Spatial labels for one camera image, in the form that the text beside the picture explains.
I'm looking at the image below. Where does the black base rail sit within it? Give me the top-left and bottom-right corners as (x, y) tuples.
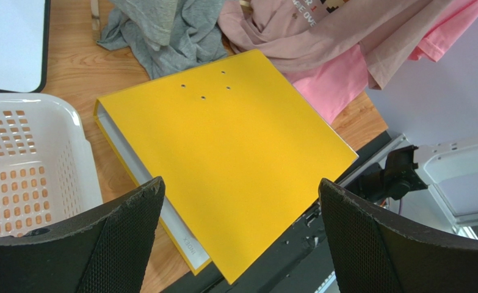
(161, 131), (394, 293)

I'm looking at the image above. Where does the grey t shirt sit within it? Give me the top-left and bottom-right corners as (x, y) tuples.
(97, 0), (228, 79)

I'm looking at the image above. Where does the white plastic laundry basket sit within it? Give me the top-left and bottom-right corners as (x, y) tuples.
(0, 93), (103, 237)

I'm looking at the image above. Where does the white dry-erase board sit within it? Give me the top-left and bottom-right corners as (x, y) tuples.
(0, 0), (51, 93)

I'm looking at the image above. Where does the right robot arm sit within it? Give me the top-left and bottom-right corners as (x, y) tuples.
(351, 136), (478, 226)

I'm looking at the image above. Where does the wooden clothes rack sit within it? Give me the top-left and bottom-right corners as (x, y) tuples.
(90, 0), (101, 41)

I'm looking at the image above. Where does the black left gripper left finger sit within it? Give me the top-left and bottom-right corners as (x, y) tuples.
(0, 177), (165, 292)

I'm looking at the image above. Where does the dusty pink printed t shirt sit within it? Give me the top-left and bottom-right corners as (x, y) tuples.
(217, 1), (451, 90)

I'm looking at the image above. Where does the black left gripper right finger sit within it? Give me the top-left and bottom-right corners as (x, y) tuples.
(319, 179), (478, 292)

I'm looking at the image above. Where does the yellow ring binder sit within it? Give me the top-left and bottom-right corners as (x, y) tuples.
(95, 50), (358, 283)

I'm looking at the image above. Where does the bright pink t shirt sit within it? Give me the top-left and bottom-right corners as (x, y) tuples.
(284, 1), (478, 123)

